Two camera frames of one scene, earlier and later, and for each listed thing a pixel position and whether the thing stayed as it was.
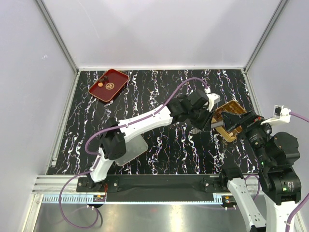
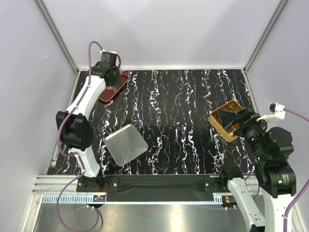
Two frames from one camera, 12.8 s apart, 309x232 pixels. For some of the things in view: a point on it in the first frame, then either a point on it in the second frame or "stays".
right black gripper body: x=255 y=132 stays
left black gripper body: x=202 y=116 -> x=117 y=78
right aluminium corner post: x=281 y=5 stays
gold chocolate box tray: x=231 y=107 stays
